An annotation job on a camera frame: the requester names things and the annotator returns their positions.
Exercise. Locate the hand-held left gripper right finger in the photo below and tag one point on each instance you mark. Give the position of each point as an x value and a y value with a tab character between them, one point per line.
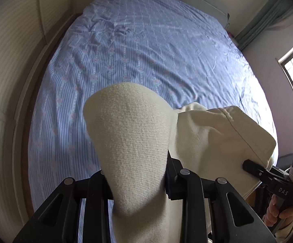
173	181

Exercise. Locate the blue striped floral bed sheet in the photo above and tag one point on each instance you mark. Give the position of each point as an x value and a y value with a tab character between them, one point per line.
146	45

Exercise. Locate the person's right forearm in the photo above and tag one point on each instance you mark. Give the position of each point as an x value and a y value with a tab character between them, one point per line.
287	230

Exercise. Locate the person's right hand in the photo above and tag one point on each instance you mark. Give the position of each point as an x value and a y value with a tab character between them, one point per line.
271	212

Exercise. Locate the green curtain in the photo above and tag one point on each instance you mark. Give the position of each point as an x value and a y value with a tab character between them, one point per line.
263	20

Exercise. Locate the beige ribbed wardrobe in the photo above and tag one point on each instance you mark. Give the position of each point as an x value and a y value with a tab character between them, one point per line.
9	55

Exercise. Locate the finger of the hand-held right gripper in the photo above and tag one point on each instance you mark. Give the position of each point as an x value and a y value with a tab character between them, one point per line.
254	169

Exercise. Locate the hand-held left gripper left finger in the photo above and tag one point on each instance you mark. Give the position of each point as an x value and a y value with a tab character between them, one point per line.
98	183

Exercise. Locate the cream pants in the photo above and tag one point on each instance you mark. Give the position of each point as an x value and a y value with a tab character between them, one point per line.
136	136

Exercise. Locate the wooden bed frame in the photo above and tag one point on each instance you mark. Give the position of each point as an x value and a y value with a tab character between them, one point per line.
26	182

